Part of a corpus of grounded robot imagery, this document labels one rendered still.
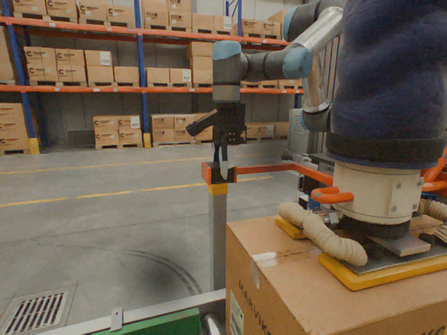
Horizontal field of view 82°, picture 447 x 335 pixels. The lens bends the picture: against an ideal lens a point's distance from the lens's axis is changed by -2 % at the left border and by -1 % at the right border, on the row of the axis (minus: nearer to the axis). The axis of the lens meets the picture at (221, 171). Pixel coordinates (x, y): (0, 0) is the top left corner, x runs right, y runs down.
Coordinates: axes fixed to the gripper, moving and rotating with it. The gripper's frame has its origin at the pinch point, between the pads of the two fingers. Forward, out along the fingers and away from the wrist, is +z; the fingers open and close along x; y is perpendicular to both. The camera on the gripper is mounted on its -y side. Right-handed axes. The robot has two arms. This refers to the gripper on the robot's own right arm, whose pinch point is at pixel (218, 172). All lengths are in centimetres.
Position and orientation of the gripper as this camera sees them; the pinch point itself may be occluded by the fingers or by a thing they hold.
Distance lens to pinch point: 76.9
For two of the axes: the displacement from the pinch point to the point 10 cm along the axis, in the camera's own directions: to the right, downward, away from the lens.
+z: -0.1, 9.6, 2.7
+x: -3.0, -2.6, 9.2
